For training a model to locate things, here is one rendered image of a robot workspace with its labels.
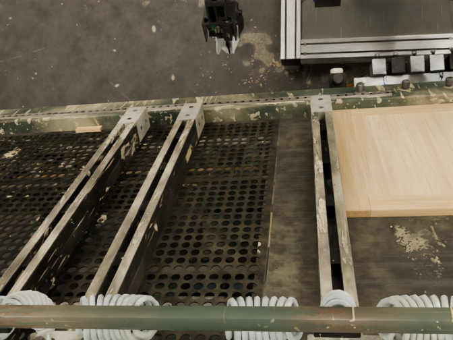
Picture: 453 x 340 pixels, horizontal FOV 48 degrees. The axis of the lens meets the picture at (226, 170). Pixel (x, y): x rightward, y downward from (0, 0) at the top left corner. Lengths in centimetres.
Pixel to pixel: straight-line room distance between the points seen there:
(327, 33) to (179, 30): 80
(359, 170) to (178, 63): 160
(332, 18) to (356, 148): 115
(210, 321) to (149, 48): 230
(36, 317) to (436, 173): 97
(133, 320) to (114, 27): 240
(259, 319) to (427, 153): 92
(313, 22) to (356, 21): 20
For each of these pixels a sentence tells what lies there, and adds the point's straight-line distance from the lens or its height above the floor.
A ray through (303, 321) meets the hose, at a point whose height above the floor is 195.
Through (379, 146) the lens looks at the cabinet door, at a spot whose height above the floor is 110.
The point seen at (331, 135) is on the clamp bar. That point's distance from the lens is 135.
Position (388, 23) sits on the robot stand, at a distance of 246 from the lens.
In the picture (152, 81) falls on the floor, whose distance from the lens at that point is 272.
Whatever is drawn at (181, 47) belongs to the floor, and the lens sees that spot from 273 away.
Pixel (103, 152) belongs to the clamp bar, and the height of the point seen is 118.
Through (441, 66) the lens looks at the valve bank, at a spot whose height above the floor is 76.
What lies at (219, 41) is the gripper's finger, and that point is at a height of 136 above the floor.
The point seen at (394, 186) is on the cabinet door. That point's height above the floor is 127.
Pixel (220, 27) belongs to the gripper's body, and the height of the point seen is 144.
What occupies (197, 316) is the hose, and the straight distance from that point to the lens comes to 57.
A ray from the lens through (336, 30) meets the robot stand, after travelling 244.
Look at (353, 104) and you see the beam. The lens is 164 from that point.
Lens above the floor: 250
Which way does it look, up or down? 79 degrees down
